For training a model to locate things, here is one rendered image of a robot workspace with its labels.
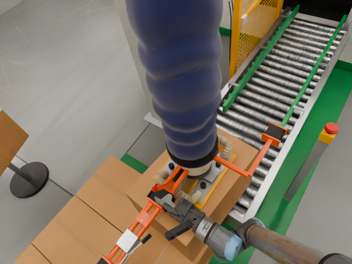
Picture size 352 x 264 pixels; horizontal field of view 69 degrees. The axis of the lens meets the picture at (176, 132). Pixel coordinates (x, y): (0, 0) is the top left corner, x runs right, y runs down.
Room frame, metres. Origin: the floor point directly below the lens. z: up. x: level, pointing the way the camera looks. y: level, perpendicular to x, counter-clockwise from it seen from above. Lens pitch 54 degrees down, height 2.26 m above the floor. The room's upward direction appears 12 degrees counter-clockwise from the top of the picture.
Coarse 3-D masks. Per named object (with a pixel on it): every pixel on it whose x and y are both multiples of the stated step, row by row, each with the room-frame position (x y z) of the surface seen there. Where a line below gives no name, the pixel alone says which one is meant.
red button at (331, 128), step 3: (327, 123) 0.71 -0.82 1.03; (330, 123) 0.71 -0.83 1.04; (333, 123) 0.70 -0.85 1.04; (327, 126) 0.69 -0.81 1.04; (330, 126) 0.69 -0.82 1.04; (333, 126) 0.68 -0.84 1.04; (336, 126) 0.68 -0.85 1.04; (327, 129) 0.68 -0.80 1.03; (330, 129) 0.67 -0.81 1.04; (333, 129) 0.67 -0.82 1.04; (336, 129) 0.66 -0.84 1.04; (327, 132) 0.67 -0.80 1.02; (330, 132) 0.66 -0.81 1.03; (333, 132) 0.65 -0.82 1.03; (336, 132) 0.65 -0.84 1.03
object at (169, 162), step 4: (168, 160) 0.67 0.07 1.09; (172, 160) 0.66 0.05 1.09; (164, 164) 0.65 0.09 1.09; (168, 164) 0.64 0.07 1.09; (172, 164) 0.62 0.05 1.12; (176, 164) 0.63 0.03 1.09; (160, 168) 0.63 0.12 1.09; (164, 168) 0.63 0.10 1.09; (168, 168) 0.62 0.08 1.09; (172, 168) 0.61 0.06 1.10
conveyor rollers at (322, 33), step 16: (288, 32) 2.17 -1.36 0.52; (304, 32) 2.08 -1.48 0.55; (320, 32) 2.04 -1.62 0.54; (272, 48) 1.96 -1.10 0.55; (288, 48) 1.92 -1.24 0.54; (304, 48) 1.88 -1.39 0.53; (320, 48) 1.81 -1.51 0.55; (272, 64) 1.75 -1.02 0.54; (288, 64) 1.73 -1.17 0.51; (304, 64) 1.65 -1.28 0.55; (240, 80) 1.63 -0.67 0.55; (256, 80) 1.59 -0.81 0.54; (272, 80) 1.57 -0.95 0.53; (304, 80) 1.47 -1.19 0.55; (240, 96) 1.44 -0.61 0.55; (256, 96) 1.41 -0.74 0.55; (272, 96) 1.38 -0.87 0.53; (304, 96) 1.30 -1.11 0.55; (256, 112) 1.24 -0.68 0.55; (272, 112) 1.21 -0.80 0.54; (224, 128) 1.15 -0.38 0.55; (240, 128) 1.12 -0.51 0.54; (288, 128) 1.03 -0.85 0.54; (256, 144) 0.95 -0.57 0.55; (256, 192) 0.59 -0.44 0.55
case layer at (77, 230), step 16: (112, 160) 1.09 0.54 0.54; (96, 176) 0.98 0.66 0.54; (112, 176) 0.95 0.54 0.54; (128, 176) 0.92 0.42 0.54; (80, 192) 0.88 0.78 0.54; (96, 192) 0.85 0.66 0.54; (112, 192) 0.82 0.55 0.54; (64, 208) 0.78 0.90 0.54; (80, 208) 0.75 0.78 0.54; (96, 208) 0.72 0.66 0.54; (112, 208) 0.70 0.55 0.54; (128, 208) 0.67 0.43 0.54; (48, 224) 0.69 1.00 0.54; (64, 224) 0.66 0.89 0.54; (80, 224) 0.64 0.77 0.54; (96, 224) 0.61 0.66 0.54; (112, 224) 0.60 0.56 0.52; (128, 224) 0.57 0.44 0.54; (48, 240) 0.58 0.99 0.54; (64, 240) 0.55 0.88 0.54; (80, 240) 0.53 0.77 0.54; (96, 240) 0.51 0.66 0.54; (112, 240) 0.49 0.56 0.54; (160, 240) 0.42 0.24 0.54; (32, 256) 0.50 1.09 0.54; (48, 256) 0.48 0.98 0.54; (64, 256) 0.45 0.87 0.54; (80, 256) 0.43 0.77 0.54; (96, 256) 0.41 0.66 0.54; (144, 256) 0.35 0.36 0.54; (160, 256) 0.33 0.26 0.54; (176, 256) 0.31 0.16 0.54; (208, 256) 0.33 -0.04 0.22
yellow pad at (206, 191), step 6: (222, 150) 0.66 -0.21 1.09; (234, 156) 0.61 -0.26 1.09; (216, 162) 0.58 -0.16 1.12; (222, 168) 0.56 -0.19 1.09; (228, 168) 0.56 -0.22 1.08; (222, 174) 0.53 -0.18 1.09; (198, 180) 0.52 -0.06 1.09; (204, 180) 0.52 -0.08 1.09; (216, 180) 0.50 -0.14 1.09; (192, 186) 0.50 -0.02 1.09; (198, 186) 0.49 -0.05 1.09; (204, 186) 0.47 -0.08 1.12; (210, 186) 0.48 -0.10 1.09; (216, 186) 0.48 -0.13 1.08; (192, 192) 0.47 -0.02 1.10; (204, 192) 0.46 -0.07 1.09; (210, 192) 0.45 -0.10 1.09; (204, 198) 0.43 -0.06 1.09; (198, 204) 0.41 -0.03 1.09; (204, 204) 0.40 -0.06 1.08
